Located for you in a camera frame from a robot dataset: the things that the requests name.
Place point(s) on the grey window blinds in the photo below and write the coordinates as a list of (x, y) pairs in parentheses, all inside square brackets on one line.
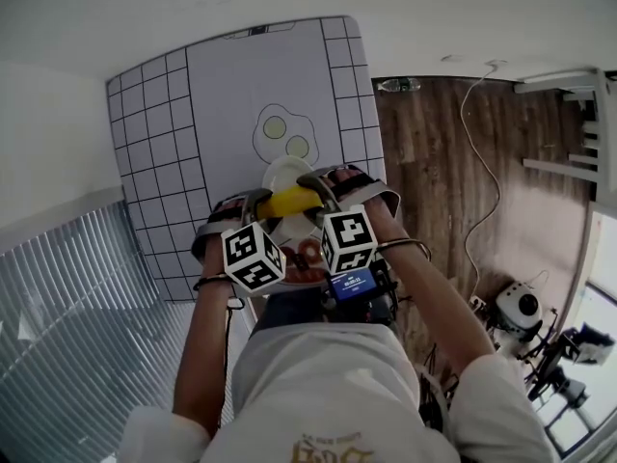
[(72, 335)]

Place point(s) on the white power strip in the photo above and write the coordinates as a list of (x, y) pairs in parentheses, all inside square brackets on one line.
[(478, 303)]

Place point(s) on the person's left forearm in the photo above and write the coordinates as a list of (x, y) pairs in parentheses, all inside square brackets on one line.
[(202, 345)]

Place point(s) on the white metal frame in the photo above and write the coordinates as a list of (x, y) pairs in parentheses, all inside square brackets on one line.
[(590, 128)]

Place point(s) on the person's right forearm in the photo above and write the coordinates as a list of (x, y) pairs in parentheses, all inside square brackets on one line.
[(434, 316)]

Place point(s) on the plate of toy food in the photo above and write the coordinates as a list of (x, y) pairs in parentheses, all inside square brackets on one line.
[(308, 258)]

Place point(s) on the person's white shirt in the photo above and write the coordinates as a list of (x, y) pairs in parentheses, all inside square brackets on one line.
[(328, 393)]

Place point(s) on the white round-headed device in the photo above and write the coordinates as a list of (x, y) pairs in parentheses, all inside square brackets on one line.
[(518, 307)]

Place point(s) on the person's right hand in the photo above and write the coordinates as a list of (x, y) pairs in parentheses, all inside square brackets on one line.
[(348, 182)]

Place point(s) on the white plate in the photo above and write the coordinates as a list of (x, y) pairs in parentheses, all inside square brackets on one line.
[(284, 174)]

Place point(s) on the clear plastic bottle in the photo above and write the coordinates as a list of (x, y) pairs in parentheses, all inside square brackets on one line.
[(399, 84)]

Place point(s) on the person's left hand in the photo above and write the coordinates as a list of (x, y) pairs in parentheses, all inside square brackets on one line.
[(231, 206)]

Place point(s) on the white grid-printed table mat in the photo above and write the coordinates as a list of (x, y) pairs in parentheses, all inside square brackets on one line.
[(231, 114)]

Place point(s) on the black tripod equipment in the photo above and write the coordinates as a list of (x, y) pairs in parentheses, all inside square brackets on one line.
[(564, 360)]

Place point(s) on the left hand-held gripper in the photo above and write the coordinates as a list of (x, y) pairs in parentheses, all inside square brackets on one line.
[(250, 258)]

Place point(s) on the chest device with blue screen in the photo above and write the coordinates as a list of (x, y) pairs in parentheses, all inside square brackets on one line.
[(351, 285)]

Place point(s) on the yellow corn cob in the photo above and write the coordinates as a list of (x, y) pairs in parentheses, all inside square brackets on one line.
[(289, 203)]

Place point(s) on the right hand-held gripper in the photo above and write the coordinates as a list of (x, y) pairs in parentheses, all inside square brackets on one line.
[(348, 239)]

